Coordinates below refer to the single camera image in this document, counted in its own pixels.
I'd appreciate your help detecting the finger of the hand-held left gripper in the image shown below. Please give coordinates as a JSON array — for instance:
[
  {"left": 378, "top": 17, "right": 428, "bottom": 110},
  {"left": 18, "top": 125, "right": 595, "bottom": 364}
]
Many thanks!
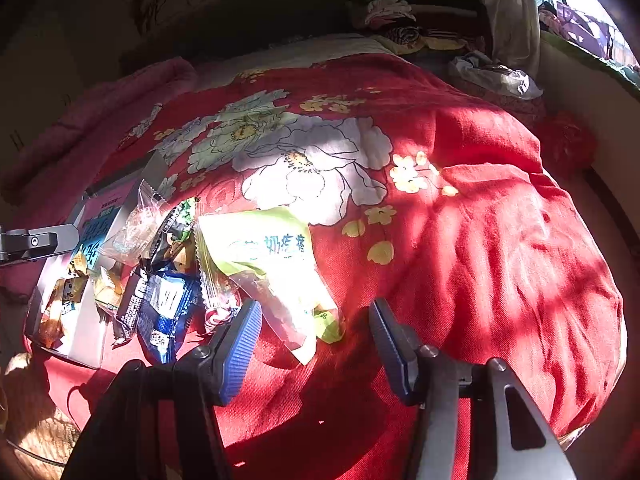
[{"left": 0, "top": 224, "right": 81, "bottom": 263}]

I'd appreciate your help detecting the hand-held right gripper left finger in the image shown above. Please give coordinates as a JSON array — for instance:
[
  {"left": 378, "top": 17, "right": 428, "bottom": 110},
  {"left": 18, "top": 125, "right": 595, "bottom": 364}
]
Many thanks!
[{"left": 60, "top": 299, "right": 263, "bottom": 480}]

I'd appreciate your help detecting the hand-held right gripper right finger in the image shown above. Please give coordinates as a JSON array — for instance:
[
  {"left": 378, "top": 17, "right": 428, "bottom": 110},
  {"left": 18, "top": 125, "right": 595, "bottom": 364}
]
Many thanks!
[{"left": 369, "top": 297, "right": 583, "bottom": 480}]

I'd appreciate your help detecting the red white snack packet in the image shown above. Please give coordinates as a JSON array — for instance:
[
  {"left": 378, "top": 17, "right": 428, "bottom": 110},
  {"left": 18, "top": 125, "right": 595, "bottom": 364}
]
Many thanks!
[{"left": 200, "top": 260, "right": 246, "bottom": 333}]

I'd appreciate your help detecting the small orange candy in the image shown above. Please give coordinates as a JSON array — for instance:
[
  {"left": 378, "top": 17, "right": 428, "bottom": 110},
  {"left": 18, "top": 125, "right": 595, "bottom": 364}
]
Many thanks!
[{"left": 67, "top": 250, "right": 93, "bottom": 281}]

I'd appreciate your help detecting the orange snack packet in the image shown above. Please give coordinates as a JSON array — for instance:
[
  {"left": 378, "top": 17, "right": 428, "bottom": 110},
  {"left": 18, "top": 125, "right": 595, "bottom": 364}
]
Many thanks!
[{"left": 37, "top": 277, "right": 83, "bottom": 348}]

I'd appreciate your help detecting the yellow white candy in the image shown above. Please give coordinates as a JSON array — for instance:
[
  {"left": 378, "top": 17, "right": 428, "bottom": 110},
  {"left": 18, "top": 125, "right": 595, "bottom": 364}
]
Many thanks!
[{"left": 92, "top": 265, "right": 126, "bottom": 318}]

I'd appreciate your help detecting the blue snack packet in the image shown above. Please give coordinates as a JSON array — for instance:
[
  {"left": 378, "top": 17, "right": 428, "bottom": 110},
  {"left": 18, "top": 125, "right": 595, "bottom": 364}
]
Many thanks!
[{"left": 136, "top": 267, "right": 201, "bottom": 366}]

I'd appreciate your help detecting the green white snack bag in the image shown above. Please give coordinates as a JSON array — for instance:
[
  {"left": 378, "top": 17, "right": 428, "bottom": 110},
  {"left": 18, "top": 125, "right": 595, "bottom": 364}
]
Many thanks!
[{"left": 194, "top": 206, "right": 347, "bottom": 366}]

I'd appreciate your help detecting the clear pale snack packet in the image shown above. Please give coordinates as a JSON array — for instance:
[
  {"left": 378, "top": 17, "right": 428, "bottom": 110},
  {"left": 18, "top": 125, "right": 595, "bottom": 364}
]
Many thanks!
[{"left": 100, "top": 180, "right": 168, "bottom": 267}]

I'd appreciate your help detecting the dark chocolate bar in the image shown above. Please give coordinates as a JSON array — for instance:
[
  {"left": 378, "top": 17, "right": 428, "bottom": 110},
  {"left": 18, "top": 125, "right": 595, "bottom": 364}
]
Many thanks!
[{"left": 111, "top": 265, "right": 151, "bottom": 348}]

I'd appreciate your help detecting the dark green-topped snack packet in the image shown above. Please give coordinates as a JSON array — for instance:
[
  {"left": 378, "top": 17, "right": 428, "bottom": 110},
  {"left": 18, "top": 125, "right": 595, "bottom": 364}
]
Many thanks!
[{"left": 140, "top": 197, "right": 198, "bottom": 281}]

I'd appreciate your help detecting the grey metal tray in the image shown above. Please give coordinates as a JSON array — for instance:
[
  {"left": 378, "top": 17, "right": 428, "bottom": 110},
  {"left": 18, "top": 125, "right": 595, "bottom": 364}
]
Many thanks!
[{"left": 22, "top": 152, "right": 168, "bottom": 371}]

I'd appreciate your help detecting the pink and blue book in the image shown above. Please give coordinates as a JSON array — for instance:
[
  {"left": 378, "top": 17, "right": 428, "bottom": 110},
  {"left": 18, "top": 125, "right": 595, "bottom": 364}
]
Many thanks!
[{"left": 75, "top": 180, "right": 141, "bottom": 281}]

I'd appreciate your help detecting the red floral blanket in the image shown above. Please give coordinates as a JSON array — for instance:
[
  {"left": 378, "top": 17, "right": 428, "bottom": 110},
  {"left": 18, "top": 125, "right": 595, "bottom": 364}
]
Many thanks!
[{"left": 30, "top": 52, "right": 628, "bottom": 480}]

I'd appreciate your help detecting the pink quilt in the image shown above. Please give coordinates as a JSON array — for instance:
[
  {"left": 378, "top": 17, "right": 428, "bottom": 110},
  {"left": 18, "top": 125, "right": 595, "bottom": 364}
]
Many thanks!
[{"left": 0, "top": 57, "right": 201, "bottom": 301}]

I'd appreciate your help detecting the red fuzzy cloth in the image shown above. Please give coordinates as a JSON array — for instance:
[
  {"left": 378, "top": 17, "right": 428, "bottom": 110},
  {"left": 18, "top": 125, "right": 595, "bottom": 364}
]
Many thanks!
[{"left": 535, "top": 110, "right": 598, "bottom": 171}]

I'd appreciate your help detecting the white plastic bag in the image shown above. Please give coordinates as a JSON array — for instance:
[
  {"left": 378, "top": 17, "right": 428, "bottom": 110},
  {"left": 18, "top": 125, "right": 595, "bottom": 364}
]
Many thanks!
[{"left": 447, "top": 50, "right": 543, "bottom": 101}]

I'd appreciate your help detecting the white bed sheet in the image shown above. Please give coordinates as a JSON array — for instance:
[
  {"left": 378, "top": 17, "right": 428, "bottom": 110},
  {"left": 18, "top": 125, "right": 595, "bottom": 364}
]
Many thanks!
[{"left": 195, "top": 34, "right": 396, "bottom": 91}]

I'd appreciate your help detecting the dark headboard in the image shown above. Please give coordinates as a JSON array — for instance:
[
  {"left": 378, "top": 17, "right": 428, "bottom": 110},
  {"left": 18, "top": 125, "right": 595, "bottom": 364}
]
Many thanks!
[{"left": 120, "top": 0, "right": 356, "bottom": 73}]

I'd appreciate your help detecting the pile of clothes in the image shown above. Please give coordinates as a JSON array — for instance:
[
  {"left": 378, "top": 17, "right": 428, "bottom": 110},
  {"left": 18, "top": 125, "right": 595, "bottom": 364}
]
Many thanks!
[{"left": 350, "top": 0, "right": 481, "bottom": 56}]

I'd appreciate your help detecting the green windowsill cloth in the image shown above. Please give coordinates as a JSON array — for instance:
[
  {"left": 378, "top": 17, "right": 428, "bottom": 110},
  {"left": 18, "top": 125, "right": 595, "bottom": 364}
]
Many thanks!
[{"left": 542, "top": 30, "right": 640, "bottom": 86}]

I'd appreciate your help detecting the cream curtain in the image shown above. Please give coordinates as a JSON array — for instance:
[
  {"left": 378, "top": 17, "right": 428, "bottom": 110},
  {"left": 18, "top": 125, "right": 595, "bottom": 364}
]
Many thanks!
[{"left": 465, "top": 0, "right": 541, "bottom": 78}]

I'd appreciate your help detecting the purple cloth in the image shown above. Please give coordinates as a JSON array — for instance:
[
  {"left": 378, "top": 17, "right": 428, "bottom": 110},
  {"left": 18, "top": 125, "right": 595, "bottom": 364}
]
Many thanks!
[{"left": 552, "top": 0, "right": 616, "bottom": 58}]

